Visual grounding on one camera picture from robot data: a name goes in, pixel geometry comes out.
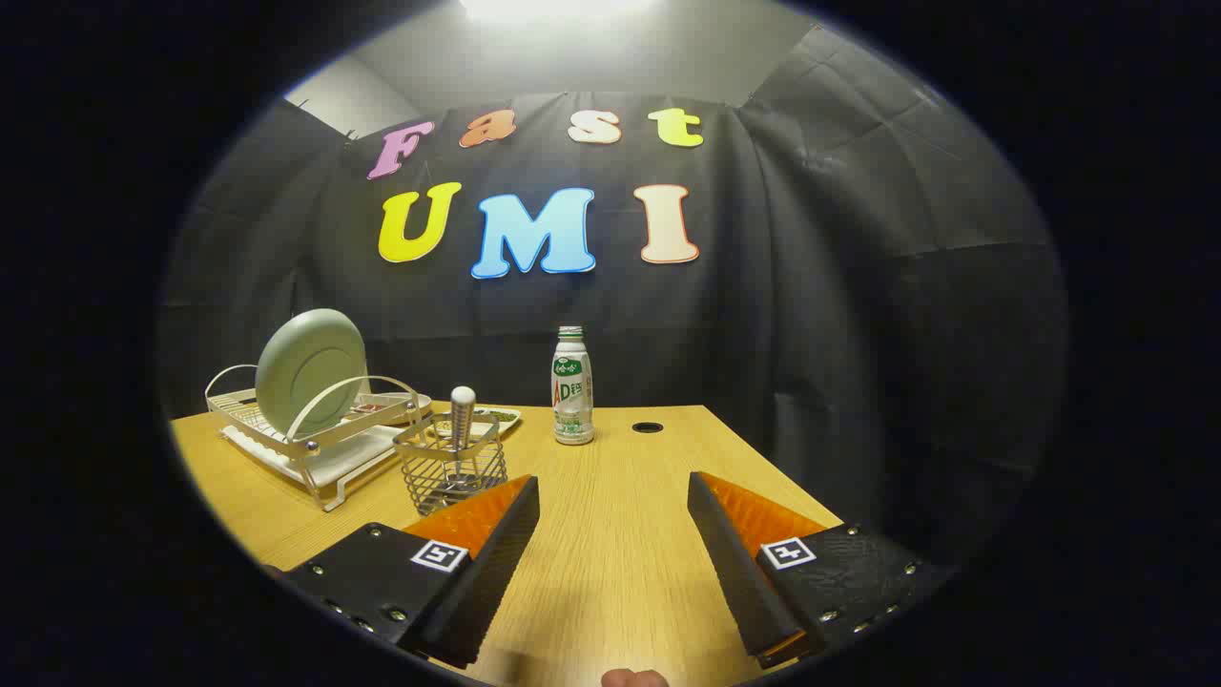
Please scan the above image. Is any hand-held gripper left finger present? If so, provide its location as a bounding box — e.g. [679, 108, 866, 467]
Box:
[281, 474, 541, 671]

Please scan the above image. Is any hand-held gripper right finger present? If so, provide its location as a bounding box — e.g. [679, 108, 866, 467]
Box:
[687, 470, 931, 669]

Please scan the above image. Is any metal wire basket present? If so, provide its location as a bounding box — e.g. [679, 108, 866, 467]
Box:
[393, 412, 509, 517]

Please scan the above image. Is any spoon with striped handle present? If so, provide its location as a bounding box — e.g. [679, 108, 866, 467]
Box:
[441, 386, 478, 492]

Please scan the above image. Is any white wire dish rack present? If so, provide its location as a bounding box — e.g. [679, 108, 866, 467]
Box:
[205, 364, 435, 512]

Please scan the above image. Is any pale green plate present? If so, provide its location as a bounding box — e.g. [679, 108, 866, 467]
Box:
[256, 308, 369, 442]

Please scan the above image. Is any white compartment tray with beans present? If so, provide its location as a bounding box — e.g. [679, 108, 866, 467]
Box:
[429, 406, 523, 440]

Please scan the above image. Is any white drink bottle green label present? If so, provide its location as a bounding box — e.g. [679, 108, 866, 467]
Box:
[551, 325, 595, 447]

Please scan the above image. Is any black backdrop cloth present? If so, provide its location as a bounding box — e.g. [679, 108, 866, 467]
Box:
[157, 91, 1069, 573]

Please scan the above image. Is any ceiling light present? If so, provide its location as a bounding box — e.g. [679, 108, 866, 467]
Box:
[458, 0, 659, 25]

